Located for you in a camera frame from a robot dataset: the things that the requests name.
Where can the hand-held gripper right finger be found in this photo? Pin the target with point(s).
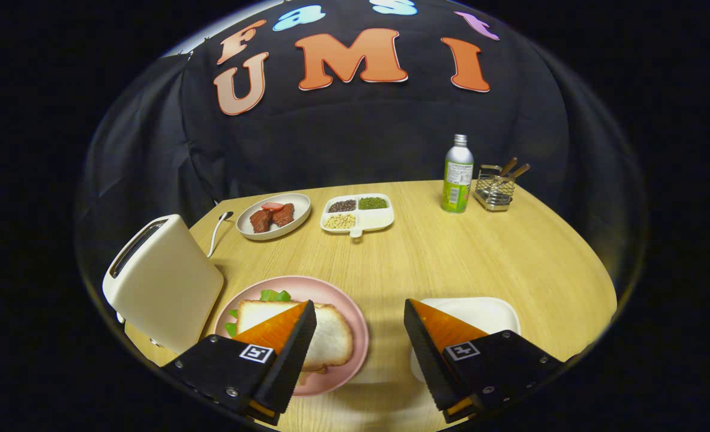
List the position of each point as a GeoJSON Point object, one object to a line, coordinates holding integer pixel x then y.
{"type": "Point", "coordinates": [430, 360]}

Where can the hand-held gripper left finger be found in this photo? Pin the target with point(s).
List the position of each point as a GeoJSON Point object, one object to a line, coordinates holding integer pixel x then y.
{"type": "Point", "coordinates": [282, 366]}

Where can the toasted bread slice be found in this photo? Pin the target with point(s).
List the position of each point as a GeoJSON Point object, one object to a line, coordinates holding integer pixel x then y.
{"type": "Point", "coordinates": [330, 342]}

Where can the green lettuce leaf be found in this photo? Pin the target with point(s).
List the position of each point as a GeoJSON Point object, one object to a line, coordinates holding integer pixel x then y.
{"type": "Point", "coordinates": [273, 295]}

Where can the white rectangular plate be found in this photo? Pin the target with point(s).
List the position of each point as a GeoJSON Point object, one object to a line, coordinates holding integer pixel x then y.
{"type": "Point", "coordinates": [487, 312]}

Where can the round pink plate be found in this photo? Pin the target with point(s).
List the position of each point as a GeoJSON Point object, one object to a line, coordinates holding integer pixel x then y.
{"type": "Point", "coordinates": [330, 293]}

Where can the white toaster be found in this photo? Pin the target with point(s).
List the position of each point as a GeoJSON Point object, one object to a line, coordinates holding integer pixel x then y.
{"type": "Point", "coordinates": [168, 288]}

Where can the brown meat piece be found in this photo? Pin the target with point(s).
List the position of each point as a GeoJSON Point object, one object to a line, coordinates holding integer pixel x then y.
{"type": "Point", "coordinates": [260, 221]}
{"type": "Point", "coordinates": [283, 215]}

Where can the white divided dish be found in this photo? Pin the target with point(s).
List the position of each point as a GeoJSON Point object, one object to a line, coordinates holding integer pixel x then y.
{"type": "Point", "coordinates": [376, 221]}

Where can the pile of yellow soybeans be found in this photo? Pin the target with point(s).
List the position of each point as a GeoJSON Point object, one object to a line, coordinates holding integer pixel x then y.
{"type": "Point", "coordinates": [339, 221]}

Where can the round beige plate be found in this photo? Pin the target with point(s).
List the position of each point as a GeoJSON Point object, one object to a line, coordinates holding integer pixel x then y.
{"type": "Point", "coordinates": [300, 207]}

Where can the red sausage slice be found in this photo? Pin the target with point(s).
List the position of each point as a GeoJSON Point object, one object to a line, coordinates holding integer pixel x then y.
{"type": "Point", "coordinates": [272, 206]}

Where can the pile of green beans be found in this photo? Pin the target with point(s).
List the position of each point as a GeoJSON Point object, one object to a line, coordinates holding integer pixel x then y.
{"type": "Point", "coordinates": [373, 203]}

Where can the pile of dark red beans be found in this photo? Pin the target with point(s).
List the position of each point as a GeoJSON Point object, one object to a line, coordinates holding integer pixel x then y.
{"type": "Point", "coordinates": [342, 206]}

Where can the silver green bottle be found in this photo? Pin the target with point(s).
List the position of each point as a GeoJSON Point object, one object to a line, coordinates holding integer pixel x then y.
{"type": "Point", "coordinates": [457, 180]}

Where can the black backdrop cloth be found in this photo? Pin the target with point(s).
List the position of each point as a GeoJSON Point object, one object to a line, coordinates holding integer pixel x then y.
{"type": "Point", "coordinates": [354, 132]}

